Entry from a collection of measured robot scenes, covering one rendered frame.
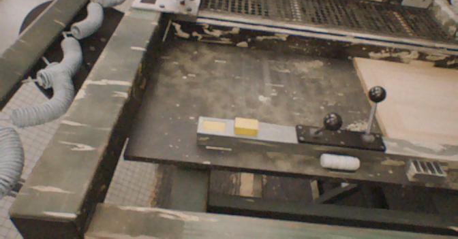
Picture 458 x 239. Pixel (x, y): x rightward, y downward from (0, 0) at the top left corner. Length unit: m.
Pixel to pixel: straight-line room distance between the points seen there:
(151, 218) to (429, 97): 0.84
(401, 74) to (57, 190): 0.98
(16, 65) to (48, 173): 0.75
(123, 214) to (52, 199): 0.11
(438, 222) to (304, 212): 0.30
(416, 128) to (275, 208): 0.44
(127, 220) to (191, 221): 0.10
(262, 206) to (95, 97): 0.41
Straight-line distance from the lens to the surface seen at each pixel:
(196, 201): 0.69
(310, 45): 1.07
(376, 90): 0.76
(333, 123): 0.63
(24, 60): 1.32
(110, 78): 0.75
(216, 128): 0.71
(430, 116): 1.02
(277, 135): 0.73
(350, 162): 0.76
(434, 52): 1.23
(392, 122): 0.92
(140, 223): 0.57
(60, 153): 0.62
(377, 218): 0.80
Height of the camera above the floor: 1.96
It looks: 24 degrees down
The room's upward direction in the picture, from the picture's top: 58 degrees counter-clockwise
